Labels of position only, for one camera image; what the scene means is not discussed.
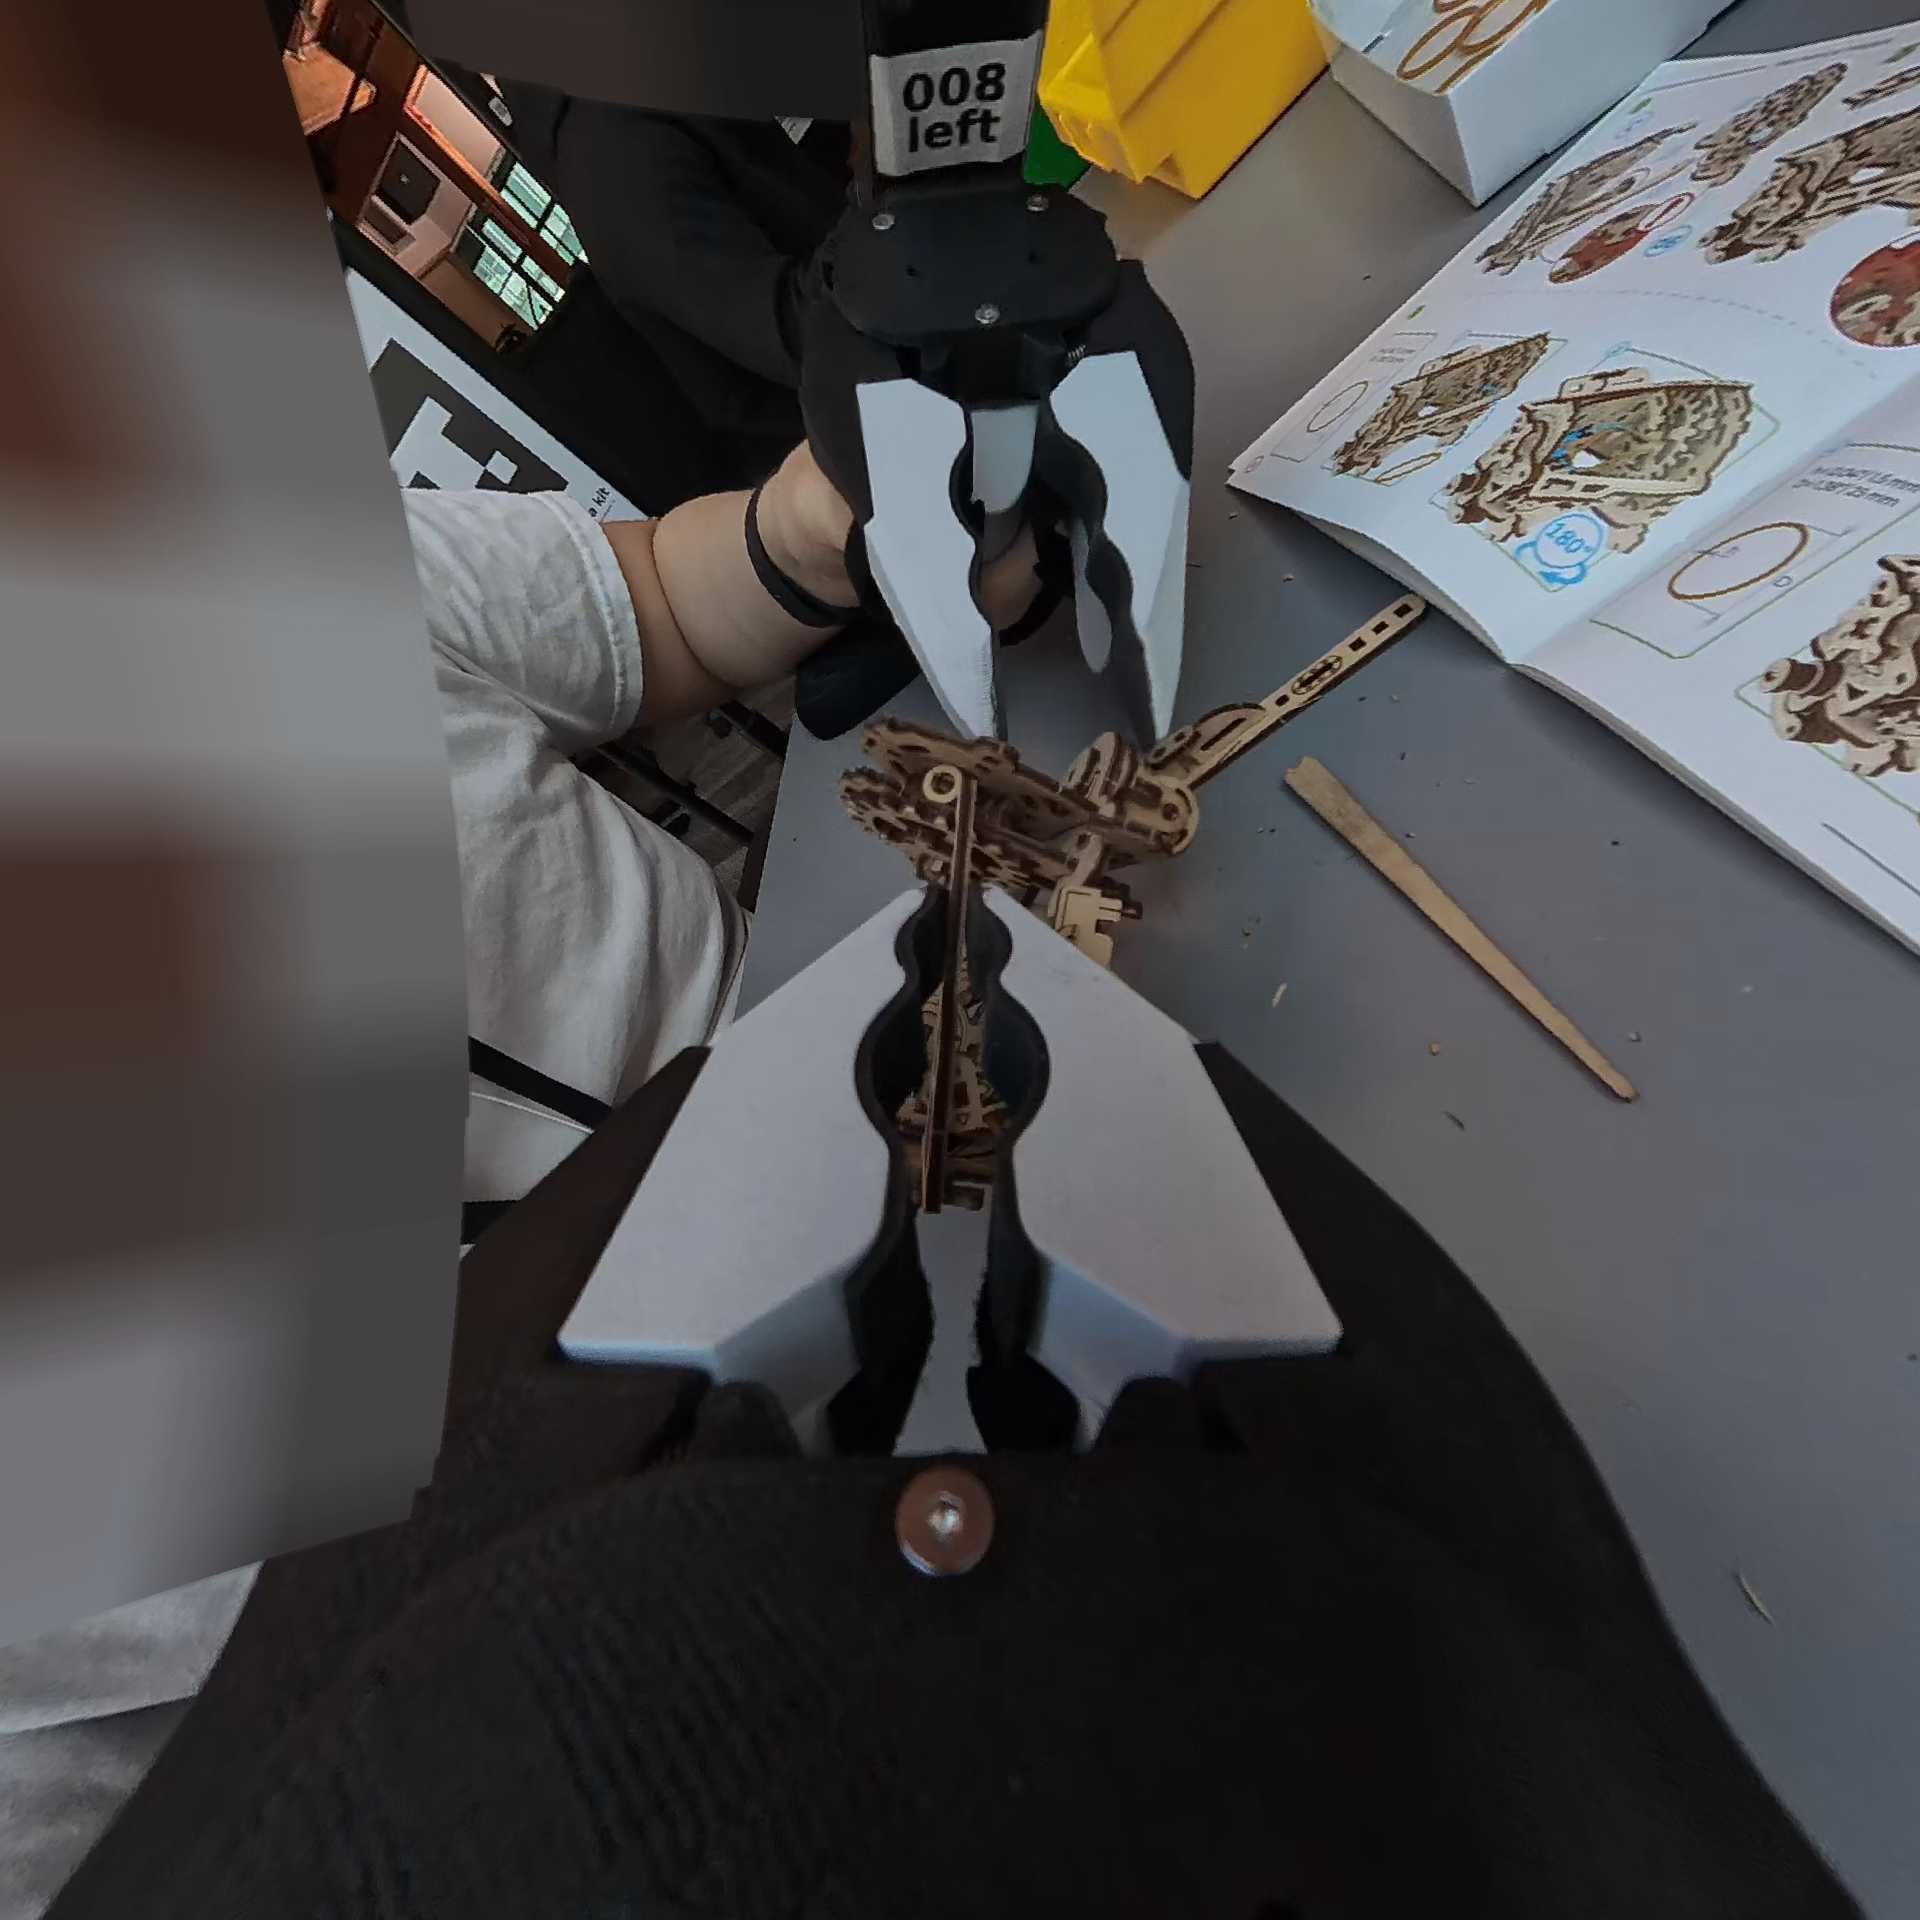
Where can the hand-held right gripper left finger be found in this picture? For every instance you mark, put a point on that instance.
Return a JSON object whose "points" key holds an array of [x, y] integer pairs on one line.
{"points": [[751, 1184]]}

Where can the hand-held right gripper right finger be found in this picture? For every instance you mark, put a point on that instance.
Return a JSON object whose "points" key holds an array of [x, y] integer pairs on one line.
{"points": [[1154, 1200]]}

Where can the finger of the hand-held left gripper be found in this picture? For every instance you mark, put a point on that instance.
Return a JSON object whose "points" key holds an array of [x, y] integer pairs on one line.
{"points": [[1141, 509], [909, 509]]}

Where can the wooden slotted lever piece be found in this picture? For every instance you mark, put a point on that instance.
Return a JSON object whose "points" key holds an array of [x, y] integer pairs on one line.
{"points": [[1290, 698]]}

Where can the wooden mechanical model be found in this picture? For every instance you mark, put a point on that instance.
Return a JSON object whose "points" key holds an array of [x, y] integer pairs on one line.
{"points": [[932, 796]]}

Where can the person's left forearm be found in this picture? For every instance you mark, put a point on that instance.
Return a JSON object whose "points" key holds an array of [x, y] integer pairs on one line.
{"points": [[690, 616]]}

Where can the grey desk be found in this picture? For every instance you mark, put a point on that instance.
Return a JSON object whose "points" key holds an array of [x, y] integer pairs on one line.
{"points": [[1575, 1275]]}

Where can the person's left hand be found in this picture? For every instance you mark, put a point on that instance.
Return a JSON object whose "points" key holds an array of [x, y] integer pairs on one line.
{"points": [[820, 516]]}

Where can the black wristband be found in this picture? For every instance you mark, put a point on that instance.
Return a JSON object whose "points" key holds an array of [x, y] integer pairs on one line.
{"points": [[773, 578]]}

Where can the yellow plastic bin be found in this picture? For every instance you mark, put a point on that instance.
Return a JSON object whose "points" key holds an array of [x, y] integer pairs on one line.
{"points": [[1172, 90]]}

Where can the dark cloth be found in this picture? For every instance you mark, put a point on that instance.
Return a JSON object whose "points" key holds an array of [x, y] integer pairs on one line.
{"points": [[674, 271]]}

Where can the person's white shirt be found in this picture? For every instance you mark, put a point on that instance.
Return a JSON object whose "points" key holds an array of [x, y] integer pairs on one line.
{"points": [[557, 840]]}

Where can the thin wooden stick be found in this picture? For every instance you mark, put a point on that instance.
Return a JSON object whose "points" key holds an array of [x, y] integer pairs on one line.
{"points": [[1455, 931]]}

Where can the white board with black marker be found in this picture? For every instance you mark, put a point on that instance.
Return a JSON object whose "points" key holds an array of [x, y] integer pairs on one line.
{"points": [[452, 420]]}

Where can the white cardboard box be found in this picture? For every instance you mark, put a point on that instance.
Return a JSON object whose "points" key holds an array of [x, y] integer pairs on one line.
{"points": [[1501, 136]]}

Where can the model instruction booklet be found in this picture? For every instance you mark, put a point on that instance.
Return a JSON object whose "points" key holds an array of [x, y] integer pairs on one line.
{"points": [[1650, 629]]}

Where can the building photo print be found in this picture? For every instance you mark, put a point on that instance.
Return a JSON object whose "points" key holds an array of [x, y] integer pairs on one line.
{"points": [[436, 195]]}

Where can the pile of tan rubber bands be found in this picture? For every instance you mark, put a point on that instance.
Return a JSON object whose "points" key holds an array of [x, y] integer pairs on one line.
{"points": [[1447, 44]]}

